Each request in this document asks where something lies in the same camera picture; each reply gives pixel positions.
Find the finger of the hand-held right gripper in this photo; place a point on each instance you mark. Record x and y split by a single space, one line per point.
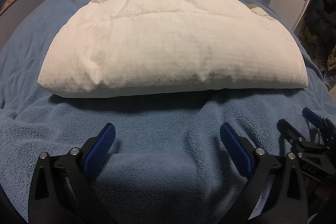
313 116
290 132

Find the wooden window sill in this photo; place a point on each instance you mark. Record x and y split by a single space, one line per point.
11 3

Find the blue fleece blanket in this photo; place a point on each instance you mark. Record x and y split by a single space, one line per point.
157 134

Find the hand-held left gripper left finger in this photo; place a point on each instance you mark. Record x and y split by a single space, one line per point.
98 150

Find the white hooded puffer jacket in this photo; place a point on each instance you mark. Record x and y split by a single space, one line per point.
170 37

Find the dark clutter pile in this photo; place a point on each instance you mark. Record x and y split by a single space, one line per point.
321 29

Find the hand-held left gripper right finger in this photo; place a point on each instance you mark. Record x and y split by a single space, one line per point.
236 150

